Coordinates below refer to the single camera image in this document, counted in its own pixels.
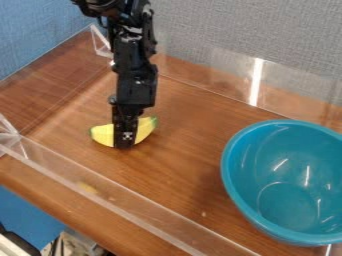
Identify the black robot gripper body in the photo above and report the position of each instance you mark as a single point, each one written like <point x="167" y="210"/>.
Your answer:
<point x="137" y="86"/>

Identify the clear acrylic front barrier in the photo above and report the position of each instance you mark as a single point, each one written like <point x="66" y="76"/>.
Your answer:
<point x="45" y="176"/>

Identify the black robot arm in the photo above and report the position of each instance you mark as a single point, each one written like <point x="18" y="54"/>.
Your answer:
<point x="127" y="20"/>

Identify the clear acrylic barrier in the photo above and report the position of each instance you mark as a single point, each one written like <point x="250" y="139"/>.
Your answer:
<point x="45" y="176"/>
<point x="286" y="91"/>

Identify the clear acrylic back barrier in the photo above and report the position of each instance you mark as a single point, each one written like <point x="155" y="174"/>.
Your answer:
<point x="286" y="91"/>

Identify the dark object under table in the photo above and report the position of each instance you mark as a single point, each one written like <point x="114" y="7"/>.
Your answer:
<point x="14" y="245"/>

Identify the blue plastic bowl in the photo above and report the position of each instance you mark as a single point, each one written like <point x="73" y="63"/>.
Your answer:
<point x="281" y="170"/>

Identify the yellow toy banana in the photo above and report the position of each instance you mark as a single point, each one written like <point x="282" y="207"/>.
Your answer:
<point x="103" y="133"/>

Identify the white cluttered object below table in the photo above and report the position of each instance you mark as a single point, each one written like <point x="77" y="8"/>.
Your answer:
<point x="74" y="244"/>

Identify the clear acrylic corner bracket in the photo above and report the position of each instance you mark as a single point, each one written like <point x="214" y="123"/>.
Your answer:
<point x="101" y="42"/>

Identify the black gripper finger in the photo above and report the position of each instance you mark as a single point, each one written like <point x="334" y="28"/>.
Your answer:
<point x="125" y="118"/>

